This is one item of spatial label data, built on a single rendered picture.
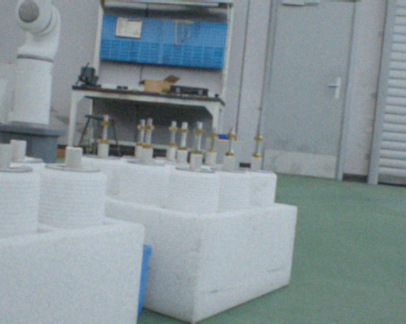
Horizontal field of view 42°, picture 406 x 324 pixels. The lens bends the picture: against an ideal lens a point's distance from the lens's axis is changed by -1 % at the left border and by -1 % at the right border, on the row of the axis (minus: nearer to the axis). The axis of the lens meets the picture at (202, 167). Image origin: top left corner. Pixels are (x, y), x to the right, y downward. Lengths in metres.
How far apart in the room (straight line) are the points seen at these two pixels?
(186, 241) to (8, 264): 0.38
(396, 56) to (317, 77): 0.89
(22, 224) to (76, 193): 0.10
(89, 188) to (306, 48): 5.73
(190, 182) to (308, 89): 5.40
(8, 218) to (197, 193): 0.40
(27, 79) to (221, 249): 0.71
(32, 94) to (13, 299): 0.85
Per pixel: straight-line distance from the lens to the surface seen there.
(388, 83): 6.36
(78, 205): 0.71
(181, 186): 0.94
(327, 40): 6.39
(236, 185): 1.03
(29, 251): 0.62
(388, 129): 6.33
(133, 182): 1.01
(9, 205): 0.63
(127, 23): 6.47
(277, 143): 6.23
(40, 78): 1.41
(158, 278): 0.95
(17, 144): 0.83
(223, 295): 0.99
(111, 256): 0.72
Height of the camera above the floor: 0.31
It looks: 3 degrees down
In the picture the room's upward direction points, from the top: 6 degrees clockwise
